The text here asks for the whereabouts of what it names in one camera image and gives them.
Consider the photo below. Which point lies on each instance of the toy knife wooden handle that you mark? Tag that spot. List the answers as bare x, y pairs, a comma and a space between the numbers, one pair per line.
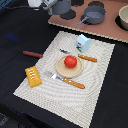
66, 80

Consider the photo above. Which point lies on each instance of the brown toy sausage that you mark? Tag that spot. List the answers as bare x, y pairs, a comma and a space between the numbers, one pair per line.
33, 54

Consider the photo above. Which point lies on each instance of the toy fork wooden handle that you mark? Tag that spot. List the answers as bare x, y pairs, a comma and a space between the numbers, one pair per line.
80, 56

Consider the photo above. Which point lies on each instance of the small toy milk carton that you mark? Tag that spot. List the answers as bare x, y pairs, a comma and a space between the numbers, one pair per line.
83, 43

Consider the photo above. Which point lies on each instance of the beige toy pot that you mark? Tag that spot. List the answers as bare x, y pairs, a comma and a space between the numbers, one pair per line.
123, 14

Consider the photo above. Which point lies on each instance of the red toy tomato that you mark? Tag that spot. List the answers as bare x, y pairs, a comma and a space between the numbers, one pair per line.
70, 61

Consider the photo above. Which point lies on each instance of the orange toy cracker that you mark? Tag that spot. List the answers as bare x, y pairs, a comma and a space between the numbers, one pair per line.
33, 76

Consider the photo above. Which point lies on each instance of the grey toy frying pan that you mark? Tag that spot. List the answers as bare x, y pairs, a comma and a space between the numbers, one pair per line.
93, 15

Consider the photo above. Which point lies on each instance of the round wooden plate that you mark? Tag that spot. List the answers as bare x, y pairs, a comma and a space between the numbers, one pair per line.
68, 72

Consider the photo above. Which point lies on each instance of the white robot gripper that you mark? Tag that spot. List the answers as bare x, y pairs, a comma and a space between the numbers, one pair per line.
48, 3

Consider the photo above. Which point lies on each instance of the grey toy pot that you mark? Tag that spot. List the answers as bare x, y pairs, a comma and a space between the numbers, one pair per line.
61, 7

